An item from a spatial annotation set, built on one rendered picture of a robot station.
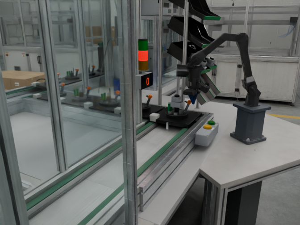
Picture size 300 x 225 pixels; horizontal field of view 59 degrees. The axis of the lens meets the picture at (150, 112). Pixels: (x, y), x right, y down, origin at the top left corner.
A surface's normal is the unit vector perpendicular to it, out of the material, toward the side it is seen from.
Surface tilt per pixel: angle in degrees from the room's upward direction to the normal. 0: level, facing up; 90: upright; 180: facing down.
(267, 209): 0
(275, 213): 0
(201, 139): 90
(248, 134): 90
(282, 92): 90
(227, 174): 0
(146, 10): 90
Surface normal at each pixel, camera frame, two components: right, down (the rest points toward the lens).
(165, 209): 0.00, -0.95
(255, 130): 0.44, 0.29
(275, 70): -0.32, 0.30
